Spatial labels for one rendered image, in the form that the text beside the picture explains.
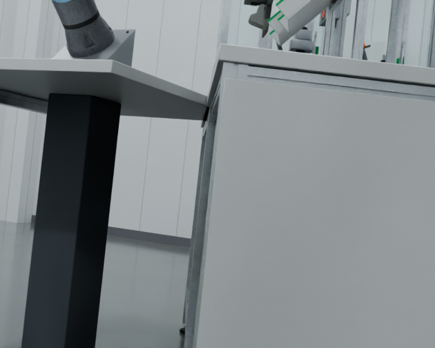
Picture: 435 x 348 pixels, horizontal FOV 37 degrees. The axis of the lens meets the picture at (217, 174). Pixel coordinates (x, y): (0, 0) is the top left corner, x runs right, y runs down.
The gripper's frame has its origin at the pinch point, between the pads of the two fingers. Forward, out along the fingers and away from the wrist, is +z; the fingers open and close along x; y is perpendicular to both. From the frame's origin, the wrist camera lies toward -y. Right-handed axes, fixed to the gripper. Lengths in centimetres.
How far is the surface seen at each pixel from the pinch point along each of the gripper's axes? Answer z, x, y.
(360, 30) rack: 10, 53, -15
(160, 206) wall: 73, -416, 40
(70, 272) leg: 76, -2, 50
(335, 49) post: -1.7, -17.5, -24.9
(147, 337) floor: 107, -58, 27
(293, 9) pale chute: 5.5, 48.1, -0.9
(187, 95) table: 22.6, 13.6, 20.7
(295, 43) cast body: 2.5, 2.2, -8.9
